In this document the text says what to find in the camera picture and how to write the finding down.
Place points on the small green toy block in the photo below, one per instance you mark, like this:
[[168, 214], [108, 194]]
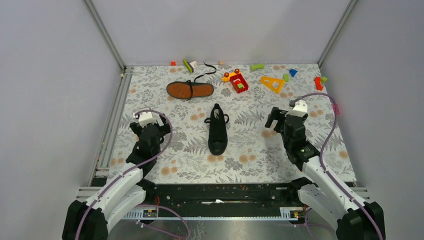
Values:
[[286, 77]]

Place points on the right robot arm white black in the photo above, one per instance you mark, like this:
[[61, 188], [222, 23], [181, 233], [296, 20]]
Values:
[[349, 214]]

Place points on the aluminium frame rails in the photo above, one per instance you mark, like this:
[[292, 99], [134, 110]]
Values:
[[149, 31]]

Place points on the green purple white toy blocks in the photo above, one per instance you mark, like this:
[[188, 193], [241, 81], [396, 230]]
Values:
[[190, 65]]

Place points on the pink lego brick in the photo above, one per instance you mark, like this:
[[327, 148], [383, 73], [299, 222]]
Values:
[[336, 109]]

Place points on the blue toy block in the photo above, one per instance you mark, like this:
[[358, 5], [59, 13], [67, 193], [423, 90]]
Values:
[[293, 72]]

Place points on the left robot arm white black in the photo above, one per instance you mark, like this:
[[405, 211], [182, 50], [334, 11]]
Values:
[[95, 217]]

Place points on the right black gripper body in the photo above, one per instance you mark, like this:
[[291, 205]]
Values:
[[279, 126]]

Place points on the floral patterned table mat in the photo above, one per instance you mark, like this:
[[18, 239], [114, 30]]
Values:
[[254, 154]]

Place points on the yellow triangular toy frame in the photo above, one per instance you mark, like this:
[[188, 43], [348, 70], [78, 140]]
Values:
[[274, 84]]

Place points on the red duplo block assembly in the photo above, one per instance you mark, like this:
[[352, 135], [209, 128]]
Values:
[[237, 80]]

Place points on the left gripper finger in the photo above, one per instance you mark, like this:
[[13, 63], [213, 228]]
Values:
[[166, 128], [134, 126]]

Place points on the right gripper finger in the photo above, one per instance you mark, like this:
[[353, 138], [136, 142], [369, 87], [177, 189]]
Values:
[[276, 114], [270, 120]]

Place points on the red and green toy blocks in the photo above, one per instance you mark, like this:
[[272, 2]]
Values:
[[319, 82]]

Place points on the green curved toy block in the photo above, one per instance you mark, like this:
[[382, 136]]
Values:
[[258, 66]]

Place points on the black sneaker with laces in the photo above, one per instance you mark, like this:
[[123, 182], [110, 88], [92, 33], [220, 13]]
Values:
[[217, 137]]

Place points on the overturned shoe orange sole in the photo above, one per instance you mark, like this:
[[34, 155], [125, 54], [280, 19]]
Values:
[[186, 90]]

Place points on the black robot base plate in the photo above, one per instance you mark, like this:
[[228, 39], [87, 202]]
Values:
[[221, 201]]

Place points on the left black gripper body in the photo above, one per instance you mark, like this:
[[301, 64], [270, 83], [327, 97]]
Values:
[[161, 130]]

